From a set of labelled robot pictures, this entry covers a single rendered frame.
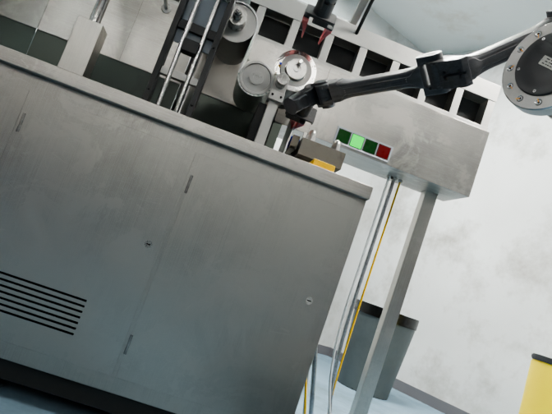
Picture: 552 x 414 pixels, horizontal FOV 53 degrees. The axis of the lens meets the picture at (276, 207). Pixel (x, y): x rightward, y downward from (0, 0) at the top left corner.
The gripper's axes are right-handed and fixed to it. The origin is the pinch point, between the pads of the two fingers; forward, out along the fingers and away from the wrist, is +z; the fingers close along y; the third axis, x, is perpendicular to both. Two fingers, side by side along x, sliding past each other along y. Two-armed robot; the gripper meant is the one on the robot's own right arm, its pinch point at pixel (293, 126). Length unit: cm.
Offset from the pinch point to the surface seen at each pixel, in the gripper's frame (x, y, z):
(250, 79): 7.0, -20.1, -6.3
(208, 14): 12.8, -40.3, -20.3
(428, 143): 35, 59, 16
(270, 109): -2.5, -9.9, -6.3
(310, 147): -8.0, 7.6, -2.6
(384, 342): -33, 75, 70
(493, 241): 132, 200, 176
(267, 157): -32.1, -6.9, -18.6
